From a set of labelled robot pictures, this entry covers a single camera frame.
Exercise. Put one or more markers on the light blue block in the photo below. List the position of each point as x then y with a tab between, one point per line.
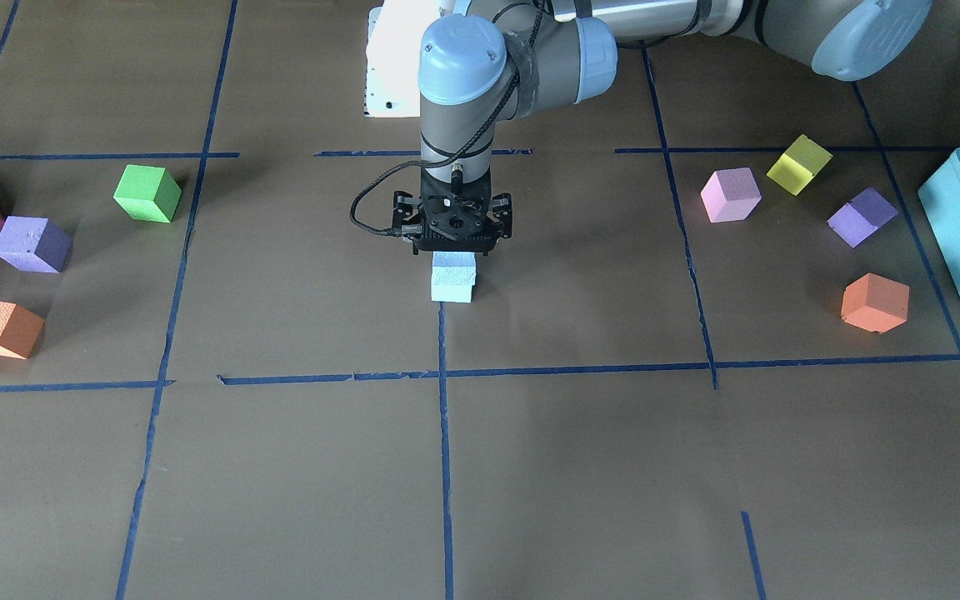
452	284
454	260

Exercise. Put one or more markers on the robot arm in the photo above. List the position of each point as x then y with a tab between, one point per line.
491	61

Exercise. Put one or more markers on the pink block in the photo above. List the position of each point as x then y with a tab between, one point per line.
730	194

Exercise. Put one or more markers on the green block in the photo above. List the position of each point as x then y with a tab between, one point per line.
148	193

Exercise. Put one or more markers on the yellow block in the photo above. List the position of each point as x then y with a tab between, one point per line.
799	165

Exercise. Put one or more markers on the purple block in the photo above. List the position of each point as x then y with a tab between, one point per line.
34	244
862	217

